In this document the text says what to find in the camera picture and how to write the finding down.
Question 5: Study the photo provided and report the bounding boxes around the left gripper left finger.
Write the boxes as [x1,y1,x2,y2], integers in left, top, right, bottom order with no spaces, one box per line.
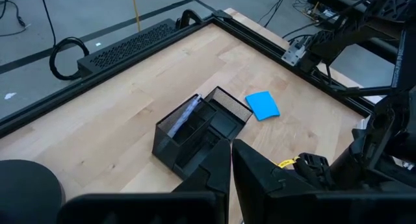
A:
[174,138,232,224]

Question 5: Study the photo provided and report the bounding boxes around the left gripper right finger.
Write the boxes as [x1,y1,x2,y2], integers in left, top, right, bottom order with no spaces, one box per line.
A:
[231,138,315,224]

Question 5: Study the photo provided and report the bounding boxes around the lavender pen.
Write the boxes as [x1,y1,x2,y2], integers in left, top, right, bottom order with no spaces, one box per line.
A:
[166,93,203,139]

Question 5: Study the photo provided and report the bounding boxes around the blue curved plastic piece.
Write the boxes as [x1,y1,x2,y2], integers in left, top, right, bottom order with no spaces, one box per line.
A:
[244,90,281,121]

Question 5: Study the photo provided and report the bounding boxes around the black mesh desk organizer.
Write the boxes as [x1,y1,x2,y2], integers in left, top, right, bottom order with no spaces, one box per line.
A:
[151,86,254,180]

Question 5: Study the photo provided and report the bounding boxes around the black perforated computer case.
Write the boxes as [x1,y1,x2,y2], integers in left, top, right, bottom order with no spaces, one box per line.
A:
[77,18,183,77]

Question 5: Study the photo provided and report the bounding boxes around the yellow cable tag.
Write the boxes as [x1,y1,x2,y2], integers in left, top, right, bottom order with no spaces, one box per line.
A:
[278,156,300,169]

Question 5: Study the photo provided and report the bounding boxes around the yellow hanging cable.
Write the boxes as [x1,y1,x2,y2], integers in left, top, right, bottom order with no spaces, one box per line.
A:
[131,0,141,33]

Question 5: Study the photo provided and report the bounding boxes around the coiled black cable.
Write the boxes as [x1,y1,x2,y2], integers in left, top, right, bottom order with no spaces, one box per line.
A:
[38,0,90,81]

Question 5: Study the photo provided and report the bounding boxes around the tangled black floor cables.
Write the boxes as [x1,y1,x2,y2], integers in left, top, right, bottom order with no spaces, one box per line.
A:
[0,0,32,37]

